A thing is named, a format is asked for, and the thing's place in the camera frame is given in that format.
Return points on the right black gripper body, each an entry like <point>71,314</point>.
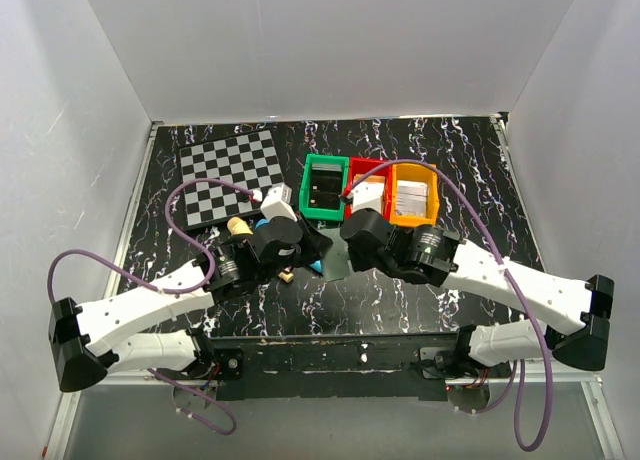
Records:
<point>359,262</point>

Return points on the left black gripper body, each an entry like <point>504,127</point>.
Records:
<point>305,254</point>

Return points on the grey-green card holder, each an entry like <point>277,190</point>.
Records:
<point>336,263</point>

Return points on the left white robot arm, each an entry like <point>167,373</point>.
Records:
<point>93,339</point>

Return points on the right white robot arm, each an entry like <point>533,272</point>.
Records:
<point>566,319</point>

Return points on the white cards in orange bin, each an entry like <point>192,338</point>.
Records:
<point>411,198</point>

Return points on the black cards in green bin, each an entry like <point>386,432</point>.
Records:
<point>325,186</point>

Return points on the brown cards in red bin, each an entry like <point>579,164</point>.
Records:
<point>372,182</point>

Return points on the blue plastic marker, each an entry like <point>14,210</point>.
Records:
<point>316,266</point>

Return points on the green plastic bin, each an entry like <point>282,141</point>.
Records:
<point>316,213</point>

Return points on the orange plastic bin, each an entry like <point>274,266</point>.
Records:
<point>414,172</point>

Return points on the black grey chessboard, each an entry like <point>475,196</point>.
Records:
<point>248,160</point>

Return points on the black front base bar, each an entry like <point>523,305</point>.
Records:
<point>326,366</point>

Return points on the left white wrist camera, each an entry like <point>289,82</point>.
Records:
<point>277,203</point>

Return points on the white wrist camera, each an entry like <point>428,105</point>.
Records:
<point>374,204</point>
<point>277,203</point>

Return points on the cream wooden handle tool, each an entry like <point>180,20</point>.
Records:
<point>238,226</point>

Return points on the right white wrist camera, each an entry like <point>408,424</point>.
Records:
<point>374,204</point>

